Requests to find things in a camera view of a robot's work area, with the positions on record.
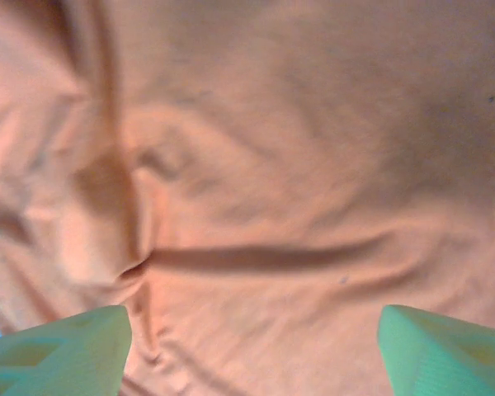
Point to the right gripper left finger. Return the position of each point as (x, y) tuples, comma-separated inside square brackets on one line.
[(66, 354)]

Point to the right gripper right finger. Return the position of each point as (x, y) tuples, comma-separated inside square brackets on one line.
[(445, 359)]

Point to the orange t-shirt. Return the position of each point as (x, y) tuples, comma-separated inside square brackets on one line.
[(272, 144)]

